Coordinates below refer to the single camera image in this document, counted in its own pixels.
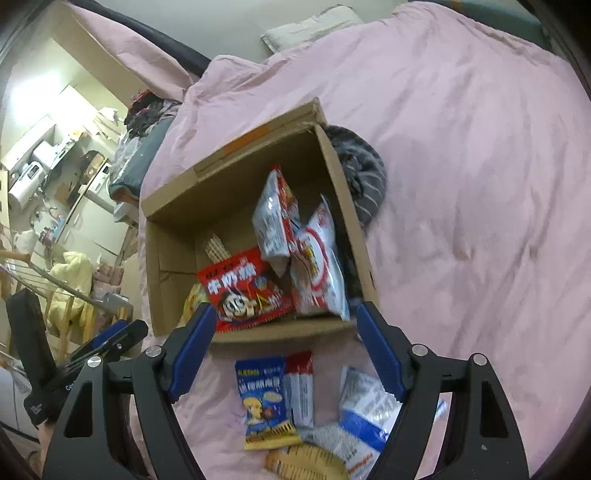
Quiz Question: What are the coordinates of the tan yellow snack packet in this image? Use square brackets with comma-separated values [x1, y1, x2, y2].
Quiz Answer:
[264, 444, 349, 480]

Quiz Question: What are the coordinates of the pink bed duvet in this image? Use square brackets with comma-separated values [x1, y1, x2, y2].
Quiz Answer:
[141, 2, 590, 470]

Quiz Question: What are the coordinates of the grey white pillow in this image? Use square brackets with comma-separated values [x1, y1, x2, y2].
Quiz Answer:
[260, 5, 363, 53]

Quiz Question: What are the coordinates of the grey blue folded bedding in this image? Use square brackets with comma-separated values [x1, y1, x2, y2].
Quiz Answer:
[108, 114, 175, 205]

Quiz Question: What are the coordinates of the yellow chips snack bag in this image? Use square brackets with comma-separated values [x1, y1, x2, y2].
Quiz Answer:
[178, 282, 208, 326]

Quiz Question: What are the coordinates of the red milk candy bag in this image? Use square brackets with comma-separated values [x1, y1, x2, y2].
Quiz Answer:
[197, 246, 294, 333]

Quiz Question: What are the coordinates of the white red Oishi snack bag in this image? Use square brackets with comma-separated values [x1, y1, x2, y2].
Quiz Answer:
[290, 196, 351, 321]

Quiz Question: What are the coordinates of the white red-edged snack bag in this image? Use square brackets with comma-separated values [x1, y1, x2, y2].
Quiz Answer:
[252, 166, 301, 277]

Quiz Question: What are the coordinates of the white water heater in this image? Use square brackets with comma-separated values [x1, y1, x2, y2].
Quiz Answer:
[8, 161, 46, 210]

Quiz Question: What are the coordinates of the yellow blanket on rack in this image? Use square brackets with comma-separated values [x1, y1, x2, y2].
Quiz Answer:
[45, 250, 96, 340]

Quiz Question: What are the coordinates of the grey striped garment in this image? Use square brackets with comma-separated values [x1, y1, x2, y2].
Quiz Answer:
[324, 125, 387, 231]

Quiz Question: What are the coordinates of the pile of dark clothes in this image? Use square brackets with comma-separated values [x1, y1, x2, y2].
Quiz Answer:
[124, 90, 180, 138]

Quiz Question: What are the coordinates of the brown triangle crisp packet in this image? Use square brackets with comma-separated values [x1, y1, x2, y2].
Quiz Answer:
[284, 351, 315, 429]

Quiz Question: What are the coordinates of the blue mini noodle snack bag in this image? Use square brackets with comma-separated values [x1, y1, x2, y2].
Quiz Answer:
[235, 356, 303, 451]

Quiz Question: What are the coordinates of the beige wafer stick packet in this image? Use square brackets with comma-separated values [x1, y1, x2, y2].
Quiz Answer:
[202, 232, 231, 264]

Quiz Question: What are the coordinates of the person's left hand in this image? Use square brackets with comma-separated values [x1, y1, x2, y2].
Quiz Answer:
[28, 421, 56, 477]

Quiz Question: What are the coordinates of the white kitchen cabinet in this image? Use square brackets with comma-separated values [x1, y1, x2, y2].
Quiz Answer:
[57, 189, 138, 265]

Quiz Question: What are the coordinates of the white blue snack bag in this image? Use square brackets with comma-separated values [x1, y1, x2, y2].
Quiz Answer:
[301, 367, 403, 479]

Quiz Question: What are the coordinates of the pink hanging curtain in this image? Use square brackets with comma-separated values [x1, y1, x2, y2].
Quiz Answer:
[70, 6, 197, 102]

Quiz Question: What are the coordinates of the brown cardboard box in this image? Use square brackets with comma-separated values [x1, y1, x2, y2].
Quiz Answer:
[141, 100, 378, 343]

